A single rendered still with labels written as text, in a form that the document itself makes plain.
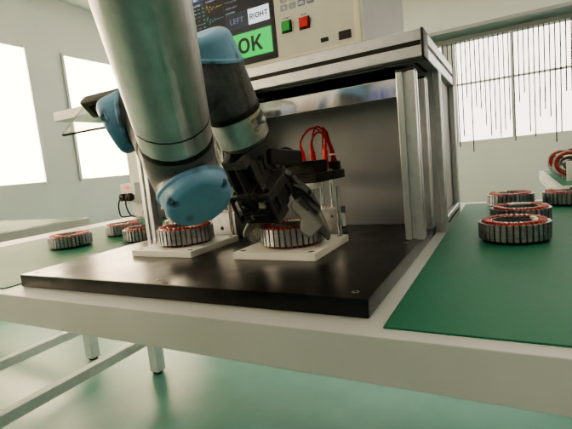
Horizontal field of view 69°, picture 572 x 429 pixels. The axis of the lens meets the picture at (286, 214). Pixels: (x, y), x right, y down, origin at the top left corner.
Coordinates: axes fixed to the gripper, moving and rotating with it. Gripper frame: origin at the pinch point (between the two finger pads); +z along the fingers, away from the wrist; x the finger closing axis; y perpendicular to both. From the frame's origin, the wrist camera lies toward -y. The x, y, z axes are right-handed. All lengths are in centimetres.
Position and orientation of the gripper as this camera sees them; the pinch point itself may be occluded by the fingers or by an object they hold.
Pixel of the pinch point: (294, 235)
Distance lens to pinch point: 72.2
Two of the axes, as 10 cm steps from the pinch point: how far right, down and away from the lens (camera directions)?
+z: 3.2, 7.8, 5.4
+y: -3.6, 6.3, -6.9
